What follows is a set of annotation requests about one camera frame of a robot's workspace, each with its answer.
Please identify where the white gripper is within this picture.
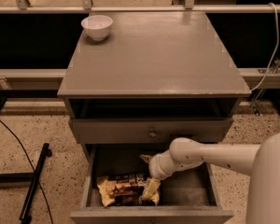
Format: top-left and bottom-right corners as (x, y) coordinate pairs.
(140, 150), (185, 202)

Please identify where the brown chip bag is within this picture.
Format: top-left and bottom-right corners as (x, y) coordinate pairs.
(96, 173), (159, 207)

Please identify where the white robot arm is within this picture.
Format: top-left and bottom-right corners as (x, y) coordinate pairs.
(143, 133), (280, 224)

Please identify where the round metal drawer knob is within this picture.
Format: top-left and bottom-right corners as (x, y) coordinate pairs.
(148, 129), (157, 138)

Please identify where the closed grey top drawer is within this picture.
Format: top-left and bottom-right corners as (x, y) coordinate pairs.
(69, 118), (233, 144)

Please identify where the open grey middle drawer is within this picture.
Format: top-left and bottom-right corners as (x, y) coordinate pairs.
(70, 144), (233, 224)

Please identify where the grey wooden drawer cabinet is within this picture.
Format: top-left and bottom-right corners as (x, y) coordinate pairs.
(56, 10), (251, 161)

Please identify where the black stand leg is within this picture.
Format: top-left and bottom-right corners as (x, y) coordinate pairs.
(20, 143), (51, 224)

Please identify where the white ceramic bowl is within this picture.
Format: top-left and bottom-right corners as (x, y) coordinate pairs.
(81, 15), (113, 41)

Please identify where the black floor cable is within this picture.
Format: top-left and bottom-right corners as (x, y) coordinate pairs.
(0, 117), (54, 224)

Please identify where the white hanging cable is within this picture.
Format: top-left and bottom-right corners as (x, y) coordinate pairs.
(249, 2), (280, 92)

